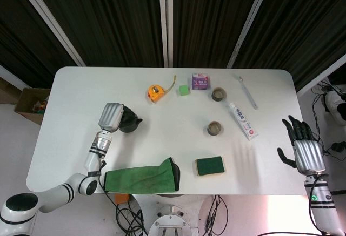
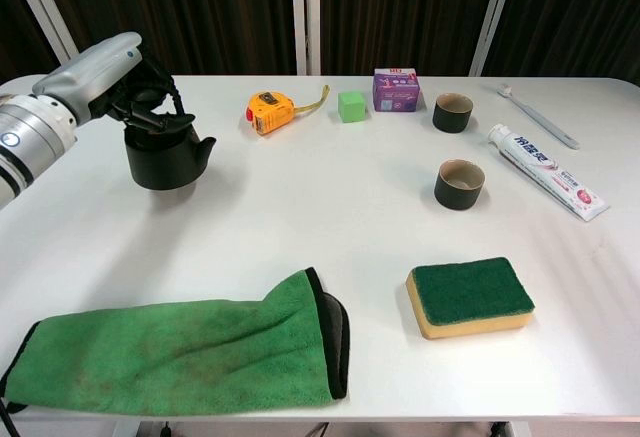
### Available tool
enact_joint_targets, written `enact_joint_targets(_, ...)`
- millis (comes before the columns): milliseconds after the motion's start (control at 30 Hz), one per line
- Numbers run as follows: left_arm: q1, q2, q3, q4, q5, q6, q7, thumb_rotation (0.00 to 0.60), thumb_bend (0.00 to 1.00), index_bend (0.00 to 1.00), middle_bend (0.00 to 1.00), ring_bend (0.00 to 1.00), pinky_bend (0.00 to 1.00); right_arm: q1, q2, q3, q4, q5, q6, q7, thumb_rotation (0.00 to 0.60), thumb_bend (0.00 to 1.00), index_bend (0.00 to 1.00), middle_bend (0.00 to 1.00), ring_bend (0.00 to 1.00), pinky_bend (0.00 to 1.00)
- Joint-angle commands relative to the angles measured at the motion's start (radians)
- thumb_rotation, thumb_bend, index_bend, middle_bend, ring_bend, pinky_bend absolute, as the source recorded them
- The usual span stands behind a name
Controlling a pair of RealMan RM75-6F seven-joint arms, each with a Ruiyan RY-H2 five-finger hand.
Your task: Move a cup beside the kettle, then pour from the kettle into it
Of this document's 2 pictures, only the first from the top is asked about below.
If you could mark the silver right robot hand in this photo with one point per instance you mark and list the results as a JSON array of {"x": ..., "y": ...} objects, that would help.
[{"x": 309, "y": 155}]

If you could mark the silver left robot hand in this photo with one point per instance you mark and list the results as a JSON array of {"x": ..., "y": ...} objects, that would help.
[{"x": 110, "y": 117}]

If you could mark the black teapot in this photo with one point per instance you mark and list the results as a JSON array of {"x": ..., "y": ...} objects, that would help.
[{"x": 130, "y": 124}]

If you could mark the dark ceramic tea cup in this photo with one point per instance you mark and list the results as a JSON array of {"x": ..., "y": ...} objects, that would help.
[
  {"x": 215, "y": 129},
  {"x": 219, "y": 94}
]

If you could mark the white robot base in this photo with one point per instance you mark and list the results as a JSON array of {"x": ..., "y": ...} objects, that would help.
[{"x": 170, "y": 222}]

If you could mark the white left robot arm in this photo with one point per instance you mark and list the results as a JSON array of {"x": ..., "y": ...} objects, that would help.
[{"x": 92, "y": 160}]

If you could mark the small black floor object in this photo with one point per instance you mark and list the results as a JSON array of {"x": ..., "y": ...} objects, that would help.
[{"x": 338, "y": 147}]

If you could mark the orange tape measure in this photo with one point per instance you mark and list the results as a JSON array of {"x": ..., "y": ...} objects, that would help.
[{"x": 155, "y": 93}]

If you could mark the white rounded device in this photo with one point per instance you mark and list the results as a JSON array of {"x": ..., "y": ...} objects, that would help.
[{"x": 333, "y": 102}]

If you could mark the green microfibre cloth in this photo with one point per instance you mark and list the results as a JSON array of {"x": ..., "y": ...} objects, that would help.
[{"x": 140, "y": 178}]

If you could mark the white toothpaste tube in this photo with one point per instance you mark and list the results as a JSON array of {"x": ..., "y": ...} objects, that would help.
[{"x": 242, "y": 121}]

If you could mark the green cube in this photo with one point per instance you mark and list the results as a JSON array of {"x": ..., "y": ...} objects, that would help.
[{"x": 184, "y": 90}]

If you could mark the orange object under table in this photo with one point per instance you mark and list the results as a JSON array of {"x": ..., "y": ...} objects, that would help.
[{"x": 121, "y": 198}]

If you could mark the brown cardboard box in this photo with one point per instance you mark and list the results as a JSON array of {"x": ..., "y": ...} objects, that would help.
[{"x": 27, "y": 103}]

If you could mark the grey toothbrush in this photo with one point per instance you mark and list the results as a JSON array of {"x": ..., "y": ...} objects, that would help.
[{"x": 247, "y": 93}]

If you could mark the purple cardboard box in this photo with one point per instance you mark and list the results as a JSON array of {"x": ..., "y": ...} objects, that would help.
[{"x": 200, "y": 82}]

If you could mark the green and yellow sponge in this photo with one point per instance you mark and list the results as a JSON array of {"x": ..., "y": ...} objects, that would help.
[{"x": 210, "y": 165}]

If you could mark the dark curtain panel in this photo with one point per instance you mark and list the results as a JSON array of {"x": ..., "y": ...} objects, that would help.
[
  {"x": 205, "y": 17},
  {"x": 21, "y": 30},
  {"x": 108, "y": 17},
  {"x": 305, "y": 17}
]

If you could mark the white metal frame post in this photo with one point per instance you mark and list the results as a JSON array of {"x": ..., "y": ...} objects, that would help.
[
  {"x": 248, "y": 22},
  {"x": 163, "y": 17},
  {"x": 321, "y": 76},
  {"x": 48, "y": 17},
  {"x": 10, "y": 76}
]

